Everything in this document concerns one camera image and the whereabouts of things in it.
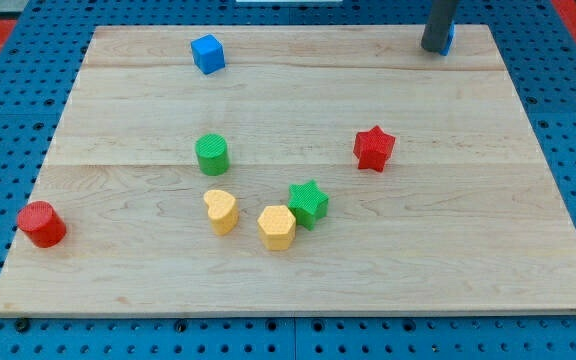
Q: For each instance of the green star block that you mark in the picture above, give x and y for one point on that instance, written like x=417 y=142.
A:
x=308 y=203

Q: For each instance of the red star block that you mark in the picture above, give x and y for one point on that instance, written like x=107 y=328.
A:
x=373 y=148

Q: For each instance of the yellow hexagon block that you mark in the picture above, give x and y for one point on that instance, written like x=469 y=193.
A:
x=276 y=227

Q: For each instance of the yellow heart block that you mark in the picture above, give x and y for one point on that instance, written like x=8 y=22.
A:
x=222 y=211

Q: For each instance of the green cylinder block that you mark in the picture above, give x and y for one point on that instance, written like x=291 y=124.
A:
x=212 y=154

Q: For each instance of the light wooden board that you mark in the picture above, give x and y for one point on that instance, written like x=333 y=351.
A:
x=465 y=219

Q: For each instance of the blue cube block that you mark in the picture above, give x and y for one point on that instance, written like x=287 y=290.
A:
x=208 y=54

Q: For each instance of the blue block behind tool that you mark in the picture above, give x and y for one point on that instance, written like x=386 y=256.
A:
x=449 y=39

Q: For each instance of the red cylinder block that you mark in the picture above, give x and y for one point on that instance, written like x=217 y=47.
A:
x=40 y=222

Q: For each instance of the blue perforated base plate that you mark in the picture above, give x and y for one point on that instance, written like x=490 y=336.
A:
x=42 y=44

